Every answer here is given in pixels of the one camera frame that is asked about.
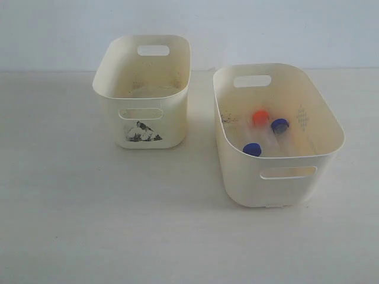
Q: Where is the orange-capped tube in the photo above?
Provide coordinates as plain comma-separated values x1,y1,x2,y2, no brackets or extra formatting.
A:
248,110,280,157

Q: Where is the blue-capped tube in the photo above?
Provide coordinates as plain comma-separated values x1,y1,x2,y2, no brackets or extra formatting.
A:
271,118,301,157

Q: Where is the cream plastic bin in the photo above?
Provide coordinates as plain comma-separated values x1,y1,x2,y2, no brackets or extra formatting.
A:
213,63,345,207
92,35,191,149

